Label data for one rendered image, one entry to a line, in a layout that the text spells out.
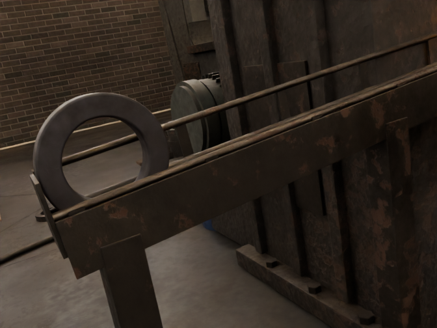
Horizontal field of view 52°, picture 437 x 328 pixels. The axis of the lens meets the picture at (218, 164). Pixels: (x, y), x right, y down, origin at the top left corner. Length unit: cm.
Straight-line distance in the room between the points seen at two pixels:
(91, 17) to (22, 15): 91
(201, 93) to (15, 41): 495
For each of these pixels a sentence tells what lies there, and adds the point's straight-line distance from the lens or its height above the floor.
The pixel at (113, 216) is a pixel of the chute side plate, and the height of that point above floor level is 60.
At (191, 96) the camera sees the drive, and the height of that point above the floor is 61.
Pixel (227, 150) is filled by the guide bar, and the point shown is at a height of 65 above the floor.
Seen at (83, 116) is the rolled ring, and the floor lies 74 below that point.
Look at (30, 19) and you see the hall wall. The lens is 679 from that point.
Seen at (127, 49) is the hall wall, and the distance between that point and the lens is 702.
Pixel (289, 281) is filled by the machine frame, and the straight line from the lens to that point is 145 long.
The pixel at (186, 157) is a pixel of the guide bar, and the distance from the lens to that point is 73.
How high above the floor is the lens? 80
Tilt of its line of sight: 14 degrees down
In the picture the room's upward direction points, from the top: 10 degrees counter-clockwise
